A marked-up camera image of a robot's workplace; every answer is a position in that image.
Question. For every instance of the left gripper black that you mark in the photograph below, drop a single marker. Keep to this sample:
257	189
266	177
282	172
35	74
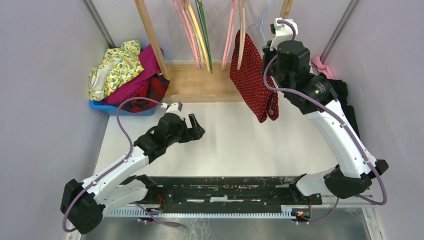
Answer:
195	132

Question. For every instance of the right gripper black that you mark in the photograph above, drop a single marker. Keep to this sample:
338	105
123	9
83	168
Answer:
275	51

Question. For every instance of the red polka dot skirt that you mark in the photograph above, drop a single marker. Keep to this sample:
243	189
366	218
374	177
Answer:
248	80

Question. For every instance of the light blue wire hanger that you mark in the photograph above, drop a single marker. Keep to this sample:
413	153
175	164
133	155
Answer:
260	24

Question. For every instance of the red black plaid garment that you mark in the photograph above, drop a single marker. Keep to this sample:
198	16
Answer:
156	90

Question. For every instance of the lemon print garment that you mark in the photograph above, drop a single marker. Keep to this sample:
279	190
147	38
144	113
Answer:
119	66

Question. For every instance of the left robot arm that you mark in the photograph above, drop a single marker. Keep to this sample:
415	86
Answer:
84	204

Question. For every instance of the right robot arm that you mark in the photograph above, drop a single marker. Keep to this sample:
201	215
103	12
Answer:
323	102

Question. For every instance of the wooden hanger rack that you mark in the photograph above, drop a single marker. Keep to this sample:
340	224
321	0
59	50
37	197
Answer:
187	84

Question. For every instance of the wooden hanger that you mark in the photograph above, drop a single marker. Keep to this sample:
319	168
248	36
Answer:
242	32

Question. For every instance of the pink hanger right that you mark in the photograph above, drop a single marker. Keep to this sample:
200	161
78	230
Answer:
230	30

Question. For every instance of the pink hanger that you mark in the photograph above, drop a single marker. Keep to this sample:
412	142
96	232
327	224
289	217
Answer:
183	16
230	30

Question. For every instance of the yellow hanger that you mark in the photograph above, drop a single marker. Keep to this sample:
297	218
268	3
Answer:
197	27

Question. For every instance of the green hanger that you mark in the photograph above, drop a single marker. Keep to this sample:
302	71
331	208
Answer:
201	13

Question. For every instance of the pink hanger left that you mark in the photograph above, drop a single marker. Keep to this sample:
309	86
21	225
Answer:
183	16

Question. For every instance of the pink garment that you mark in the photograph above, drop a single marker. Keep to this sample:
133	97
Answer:
322	68

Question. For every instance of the magenta garment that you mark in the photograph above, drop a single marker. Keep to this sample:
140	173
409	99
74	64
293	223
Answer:
140	83

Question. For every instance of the blue plastic bin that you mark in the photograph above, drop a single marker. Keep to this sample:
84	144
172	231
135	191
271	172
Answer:
112	110

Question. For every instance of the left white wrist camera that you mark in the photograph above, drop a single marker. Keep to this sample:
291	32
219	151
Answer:
173	108

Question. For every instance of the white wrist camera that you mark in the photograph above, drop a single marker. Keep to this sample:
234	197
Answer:
285	29
173	108

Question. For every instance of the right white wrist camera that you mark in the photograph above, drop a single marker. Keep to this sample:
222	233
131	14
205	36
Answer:
285	29

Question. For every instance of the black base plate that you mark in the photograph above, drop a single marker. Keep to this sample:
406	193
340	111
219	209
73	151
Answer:
223	195

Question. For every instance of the white cable duct strip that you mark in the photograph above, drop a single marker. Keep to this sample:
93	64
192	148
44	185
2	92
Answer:
136	212

